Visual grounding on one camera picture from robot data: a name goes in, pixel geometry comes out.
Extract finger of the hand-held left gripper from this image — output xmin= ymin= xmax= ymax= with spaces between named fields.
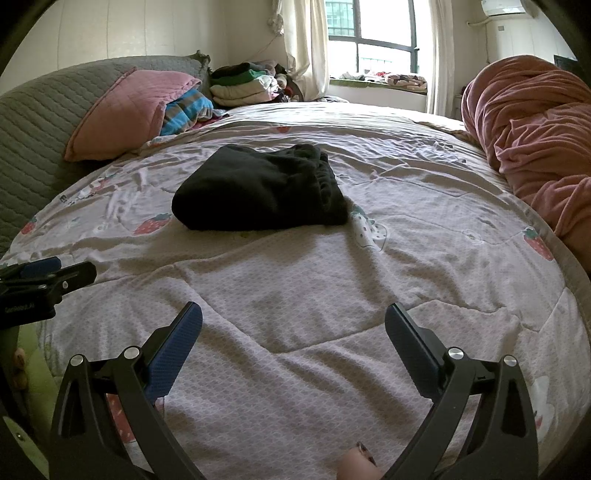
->
xmin=16 ymin=257 xmax=62 ymax=278
xmin=41 ymin=261 xmax=98 ymax=298

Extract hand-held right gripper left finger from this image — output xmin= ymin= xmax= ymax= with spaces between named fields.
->
xmin=48 ymin=301 xmax=205 ymax=480

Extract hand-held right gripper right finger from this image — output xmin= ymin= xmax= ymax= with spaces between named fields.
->
xmin=384 ymin=302 xmax=540 ymax=480

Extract black orange shirt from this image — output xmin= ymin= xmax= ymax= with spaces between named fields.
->
xmin=172 ymin=143 xmax=350 ymax=232

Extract stack of folded clothes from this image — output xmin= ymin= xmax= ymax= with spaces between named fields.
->
xmin=210 ymin=61 xmax=304 ymax=108

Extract clothes on window sill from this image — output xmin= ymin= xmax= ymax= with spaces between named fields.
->
xmin=339 ymin=70 xmax=428 ymax=91

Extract person's left hand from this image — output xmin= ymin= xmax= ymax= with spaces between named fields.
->
xmin=11 ymin=348 xmax=29 ymax=389

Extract person's right hand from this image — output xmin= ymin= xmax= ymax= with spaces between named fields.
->
xmin=336 ymin=441 xmax=380 ymax=480

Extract light green garment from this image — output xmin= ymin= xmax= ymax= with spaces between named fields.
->
xmin=16 ymin=323 xmax=61 ymax=462

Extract strawberry printed blanket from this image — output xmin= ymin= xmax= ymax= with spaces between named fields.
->
xmin=0 ymin=99 xmax=591 ymax=480

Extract grey-green quilted headboard cover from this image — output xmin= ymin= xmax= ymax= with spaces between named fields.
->
xmin=0 ymin=51 xmax=211 ymax=260

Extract pink quilted pillow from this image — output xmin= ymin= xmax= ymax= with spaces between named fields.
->
xmin=64 ymin=69 xmax=203 ymax=162

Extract blue striped cloth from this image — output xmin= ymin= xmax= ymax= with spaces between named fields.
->
xmin=160 ymin=89 xmax=215 ymax=137

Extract pink crumpled blanket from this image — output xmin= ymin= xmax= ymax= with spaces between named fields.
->
xmin=462 ymin=54 xmax=591 ymax=278

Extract cream curtain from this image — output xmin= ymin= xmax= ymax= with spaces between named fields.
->
xmin=427 ymin=0 xmax=463 ymax=116
xmin=270 ymin=0 xmax=331 ymax=102

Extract window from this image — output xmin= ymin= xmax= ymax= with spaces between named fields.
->
xmin=325 ymin=0 xmax=437 ymax=80

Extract white air conditioner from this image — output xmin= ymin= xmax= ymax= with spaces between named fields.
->
xmin=480 ymin=0 xmax=528 ymax=18

